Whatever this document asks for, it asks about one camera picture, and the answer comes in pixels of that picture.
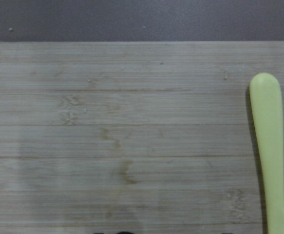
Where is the yellow plastic knife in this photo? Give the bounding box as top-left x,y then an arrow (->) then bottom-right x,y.
249,73 -> 284,234

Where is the wooden cutting board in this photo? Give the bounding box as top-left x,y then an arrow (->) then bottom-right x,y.
0,41 -> 284,234

